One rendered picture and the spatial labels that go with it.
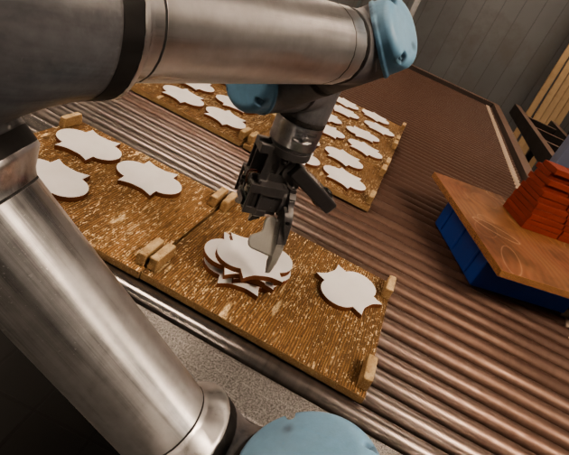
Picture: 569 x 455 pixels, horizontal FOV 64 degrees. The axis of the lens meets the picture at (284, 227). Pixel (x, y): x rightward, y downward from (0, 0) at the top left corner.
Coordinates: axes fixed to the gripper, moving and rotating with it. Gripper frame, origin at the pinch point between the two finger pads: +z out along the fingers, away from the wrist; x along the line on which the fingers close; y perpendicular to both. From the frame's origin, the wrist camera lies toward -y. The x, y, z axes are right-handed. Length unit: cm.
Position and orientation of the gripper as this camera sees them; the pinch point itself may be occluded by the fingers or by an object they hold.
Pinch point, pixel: (260, 246)
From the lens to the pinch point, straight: 81.5
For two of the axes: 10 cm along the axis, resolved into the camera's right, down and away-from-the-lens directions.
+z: -3.5, 7.9, 5.0
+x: 2.5, 6.0, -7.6
